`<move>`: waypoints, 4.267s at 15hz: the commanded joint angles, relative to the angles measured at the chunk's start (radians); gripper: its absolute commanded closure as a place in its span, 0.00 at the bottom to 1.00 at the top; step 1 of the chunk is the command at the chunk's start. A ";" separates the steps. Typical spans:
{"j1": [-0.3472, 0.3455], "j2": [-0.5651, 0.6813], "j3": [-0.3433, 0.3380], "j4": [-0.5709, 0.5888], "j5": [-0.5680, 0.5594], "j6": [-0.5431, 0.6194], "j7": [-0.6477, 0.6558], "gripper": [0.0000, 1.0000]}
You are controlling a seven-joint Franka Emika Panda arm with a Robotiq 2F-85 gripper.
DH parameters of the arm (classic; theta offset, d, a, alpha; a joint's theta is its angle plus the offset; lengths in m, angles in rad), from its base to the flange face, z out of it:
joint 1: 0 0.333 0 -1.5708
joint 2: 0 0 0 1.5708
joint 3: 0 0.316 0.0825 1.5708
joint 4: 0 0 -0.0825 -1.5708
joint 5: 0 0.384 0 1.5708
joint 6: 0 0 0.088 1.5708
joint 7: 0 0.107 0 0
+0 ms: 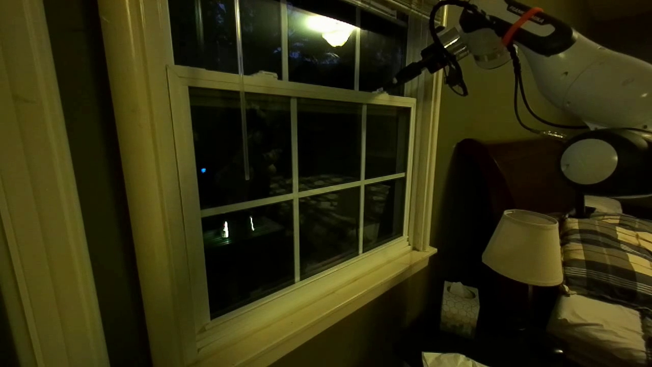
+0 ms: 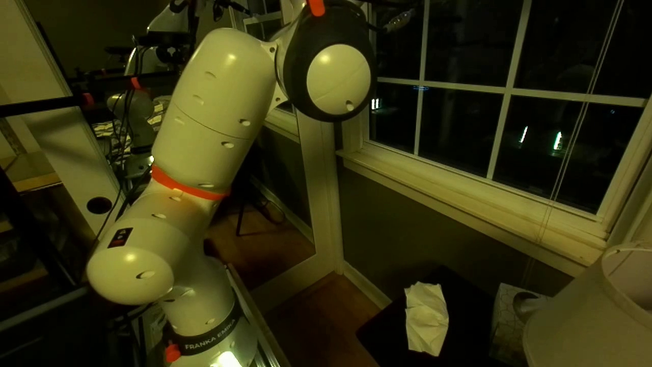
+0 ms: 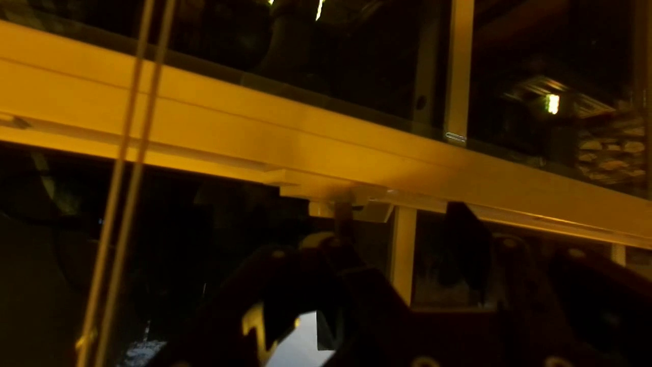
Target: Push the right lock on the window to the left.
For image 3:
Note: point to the yellow horizontal rail beam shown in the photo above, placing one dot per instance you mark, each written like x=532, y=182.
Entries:
x=204, y=122

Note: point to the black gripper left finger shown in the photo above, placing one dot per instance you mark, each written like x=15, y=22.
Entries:
x=367, y=298

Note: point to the small bracket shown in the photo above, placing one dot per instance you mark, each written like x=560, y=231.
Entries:
x=370, y=207

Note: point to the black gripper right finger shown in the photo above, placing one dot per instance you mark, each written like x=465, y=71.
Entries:
x=542, y=293

